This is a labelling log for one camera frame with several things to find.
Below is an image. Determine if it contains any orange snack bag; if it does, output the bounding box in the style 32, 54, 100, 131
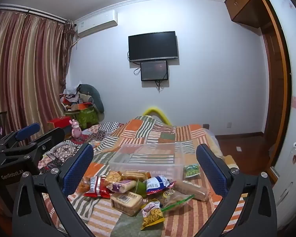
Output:
76, 175, 93, 194

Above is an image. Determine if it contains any pale cake packet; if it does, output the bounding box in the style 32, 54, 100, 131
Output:
110, 191, 144, 216

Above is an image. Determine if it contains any clear plastic storage box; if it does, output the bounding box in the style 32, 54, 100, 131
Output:
109, 142, 184, 181

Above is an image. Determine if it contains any clear green-edged zip bag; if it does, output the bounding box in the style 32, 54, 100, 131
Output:
160, 188, 195, 213

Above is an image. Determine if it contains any green wrapped snack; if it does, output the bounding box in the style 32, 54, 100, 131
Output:
134, 180, 148, 198

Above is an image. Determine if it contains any black monitor cable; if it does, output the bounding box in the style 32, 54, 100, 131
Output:
155, 79, 170, 94

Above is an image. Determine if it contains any long brown bread packet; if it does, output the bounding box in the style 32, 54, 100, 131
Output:
174, 180, 210, 201

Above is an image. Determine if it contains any striped red gold curtain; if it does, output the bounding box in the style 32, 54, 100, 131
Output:
0, 4, 76, 139

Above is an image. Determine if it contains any purple label roll packet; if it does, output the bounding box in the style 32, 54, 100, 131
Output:
107, 180, 137, 194

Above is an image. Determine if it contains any small green snack packet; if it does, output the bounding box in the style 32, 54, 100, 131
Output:
183, 164, 201, 178

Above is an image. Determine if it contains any red snack packet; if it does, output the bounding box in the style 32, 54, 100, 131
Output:
84, 175, 111, 199

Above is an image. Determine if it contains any clear biscuit packet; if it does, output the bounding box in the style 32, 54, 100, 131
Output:
121, 170, 151, 181

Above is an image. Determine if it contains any yellow foam tube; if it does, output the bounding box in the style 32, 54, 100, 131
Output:
142, 107, 173, 126

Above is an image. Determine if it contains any white curtain rail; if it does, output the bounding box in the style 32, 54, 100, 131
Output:
0, 3, 67, 24

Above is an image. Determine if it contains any wooden door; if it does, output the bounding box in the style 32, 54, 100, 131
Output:
258, 0, 293, 179

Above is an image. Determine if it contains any yellow cracker packet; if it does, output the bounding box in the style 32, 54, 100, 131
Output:
105, 170, 122, 183

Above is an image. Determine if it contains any striped patchwork blanket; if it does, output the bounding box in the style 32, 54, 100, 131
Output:
37, 118, 247, 237

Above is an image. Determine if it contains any pile of household clutter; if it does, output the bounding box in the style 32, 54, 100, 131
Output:
60, 84, 96, 111

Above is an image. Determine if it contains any blue white snack packet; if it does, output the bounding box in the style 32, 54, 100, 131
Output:
145, 175, 175, 195

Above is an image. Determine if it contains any pink plush toy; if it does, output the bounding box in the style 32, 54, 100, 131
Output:
69, 119, 82, 140

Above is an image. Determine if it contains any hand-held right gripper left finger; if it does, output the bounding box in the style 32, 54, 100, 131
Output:
12, 143, 114, 237

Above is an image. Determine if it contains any wooden overhead cabinet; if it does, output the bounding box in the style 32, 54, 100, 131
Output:
224, 0, 272, 29

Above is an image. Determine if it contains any large black wall television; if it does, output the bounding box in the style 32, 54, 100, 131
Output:
128, 31, 179, 62

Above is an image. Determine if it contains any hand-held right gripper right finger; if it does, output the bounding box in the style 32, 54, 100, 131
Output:
196, 143, 278, 237

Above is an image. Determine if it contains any red box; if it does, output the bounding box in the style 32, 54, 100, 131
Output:
47, 116, 76, 130

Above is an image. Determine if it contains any white wall air conditioner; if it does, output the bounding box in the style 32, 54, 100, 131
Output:
75, 9, 119, 38

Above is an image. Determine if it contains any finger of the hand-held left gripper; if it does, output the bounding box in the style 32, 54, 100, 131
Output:
5, 128, 65, 161
0, 123, 41, 155

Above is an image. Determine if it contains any yellow chips packet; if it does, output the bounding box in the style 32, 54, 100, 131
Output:
141, 201, 165, 230

